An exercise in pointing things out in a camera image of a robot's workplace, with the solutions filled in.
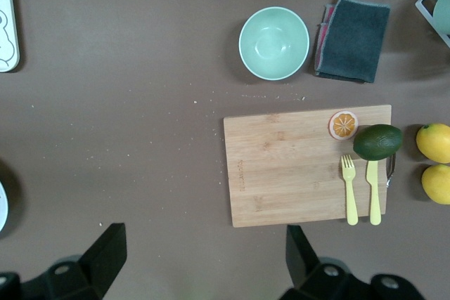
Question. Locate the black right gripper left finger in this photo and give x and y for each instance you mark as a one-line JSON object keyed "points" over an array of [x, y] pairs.
{"points": [[102, 265]]}

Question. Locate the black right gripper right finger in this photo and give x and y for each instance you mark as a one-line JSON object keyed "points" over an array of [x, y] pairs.
{"points": [[306, 268]]}

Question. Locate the white round plate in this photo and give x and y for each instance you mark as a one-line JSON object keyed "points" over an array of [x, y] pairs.
{"points": [[3, 205]]}

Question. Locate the yellow plastic fork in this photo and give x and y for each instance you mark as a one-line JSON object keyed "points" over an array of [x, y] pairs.
{"points": [[351, 192]]}

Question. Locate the wooden cutting board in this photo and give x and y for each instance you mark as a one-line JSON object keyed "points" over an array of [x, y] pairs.
{"points": [[288, 173]]}

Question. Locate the yellow plastic knife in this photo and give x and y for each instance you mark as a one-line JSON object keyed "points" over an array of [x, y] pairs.
{"points": [[374, 192]]}

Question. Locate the metal peeler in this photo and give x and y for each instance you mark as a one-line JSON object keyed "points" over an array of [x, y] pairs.
{"points": [[390, 173]]}

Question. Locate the green avocado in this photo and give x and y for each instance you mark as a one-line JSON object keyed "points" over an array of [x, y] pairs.
{"points": [[378, 142]]}

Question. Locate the orange slice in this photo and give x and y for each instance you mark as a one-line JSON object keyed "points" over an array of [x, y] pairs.
{"points": [[344, 125]]}

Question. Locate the yellow lemon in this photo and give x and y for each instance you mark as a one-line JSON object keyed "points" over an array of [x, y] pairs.
{"points": [[437, 184], [436, 143]]}

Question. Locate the pink folded cloth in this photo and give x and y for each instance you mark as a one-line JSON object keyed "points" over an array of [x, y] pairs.
{"points": [[321, 45]]}

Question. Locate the pale green bowl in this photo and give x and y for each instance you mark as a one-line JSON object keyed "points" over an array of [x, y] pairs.
{"points": [[274, 43]]}

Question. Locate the dark grey folded cloth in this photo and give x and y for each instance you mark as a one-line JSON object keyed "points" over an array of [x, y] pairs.
{"points": [[355, 40]]}

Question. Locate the beige bear print tray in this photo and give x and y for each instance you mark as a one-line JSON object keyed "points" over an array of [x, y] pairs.
{"points": [[6, 5]]}

